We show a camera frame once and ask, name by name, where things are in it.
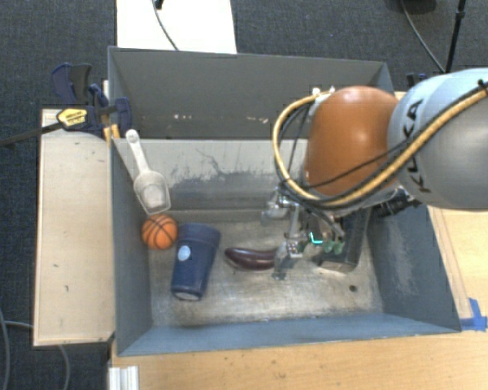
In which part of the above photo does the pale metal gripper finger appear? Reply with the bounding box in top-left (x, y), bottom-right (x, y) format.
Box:
top-left (274, 240), bottom-right (294, 271)
top-left (272, 246), bottom-right (305, 281)

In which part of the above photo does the purple toy eggplant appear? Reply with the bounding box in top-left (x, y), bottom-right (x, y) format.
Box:
top-left (224, 246), bottom-right (279, 271)

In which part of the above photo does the grey metal bin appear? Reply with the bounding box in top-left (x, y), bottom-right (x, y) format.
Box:
top-left (107, 45), bottom-right (463, 358)

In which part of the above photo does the dark blue cup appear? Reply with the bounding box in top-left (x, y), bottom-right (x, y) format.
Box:
top-left (170, 222), bottom-right (222, 302)

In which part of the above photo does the orange toy basketball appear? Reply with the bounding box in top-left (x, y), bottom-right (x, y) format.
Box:
top-left (141, 213), bottom-right (179, 251)

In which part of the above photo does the clear plastic scoop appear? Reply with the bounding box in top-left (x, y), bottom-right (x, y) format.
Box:
top-left (124, 128), bottom-right (172, 216)

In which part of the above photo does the pale wood board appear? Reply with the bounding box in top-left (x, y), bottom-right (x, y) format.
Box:
top-left (33, 109), bottom-right (117, 347)

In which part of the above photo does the black cylinder on white bracket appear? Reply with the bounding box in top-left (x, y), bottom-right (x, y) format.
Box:
top-left (373, 196), bottom-right (422, 219)

